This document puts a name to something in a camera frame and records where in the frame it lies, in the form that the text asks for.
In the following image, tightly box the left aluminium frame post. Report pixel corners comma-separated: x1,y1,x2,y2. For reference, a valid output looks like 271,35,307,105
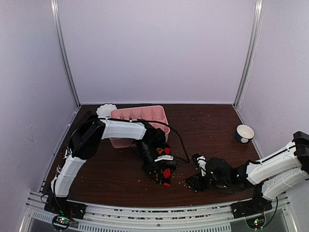
50,0,81,108

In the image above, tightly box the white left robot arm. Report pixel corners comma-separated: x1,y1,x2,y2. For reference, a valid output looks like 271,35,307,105
50,115,177,215

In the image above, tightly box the right aluminium frame post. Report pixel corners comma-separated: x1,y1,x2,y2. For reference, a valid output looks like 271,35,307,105
233,0,264,110

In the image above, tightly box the aluminium frame post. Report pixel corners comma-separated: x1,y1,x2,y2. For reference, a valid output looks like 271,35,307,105
233,0,264,110
50,0,81,108

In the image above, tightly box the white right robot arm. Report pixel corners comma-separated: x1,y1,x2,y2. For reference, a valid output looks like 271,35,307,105
186,131,309,214

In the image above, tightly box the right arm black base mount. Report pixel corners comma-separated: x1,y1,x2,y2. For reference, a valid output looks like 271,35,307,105
230,197,272,218

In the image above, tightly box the pink divided organizer tray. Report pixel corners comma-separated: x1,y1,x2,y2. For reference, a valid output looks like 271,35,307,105
110,105,169,148

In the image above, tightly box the front aluminium rail base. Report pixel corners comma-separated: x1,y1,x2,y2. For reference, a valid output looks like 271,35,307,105
23,189,294,232

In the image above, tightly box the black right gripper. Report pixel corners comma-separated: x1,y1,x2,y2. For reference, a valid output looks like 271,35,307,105
186,172,229,193

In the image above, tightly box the white scalloped ceramic bowl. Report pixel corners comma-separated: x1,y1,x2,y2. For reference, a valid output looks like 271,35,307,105
96,103,117,118

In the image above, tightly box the black red argyle sock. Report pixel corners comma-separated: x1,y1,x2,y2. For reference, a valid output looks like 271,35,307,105
151,145,175,187

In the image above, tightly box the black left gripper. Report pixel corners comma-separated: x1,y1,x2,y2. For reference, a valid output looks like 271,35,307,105
136,140,161,184

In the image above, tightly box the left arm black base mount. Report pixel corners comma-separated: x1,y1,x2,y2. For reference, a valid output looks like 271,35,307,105
44,188,86,219

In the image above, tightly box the white dark blue cup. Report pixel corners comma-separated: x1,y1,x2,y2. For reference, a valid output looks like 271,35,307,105
236,124,255,144

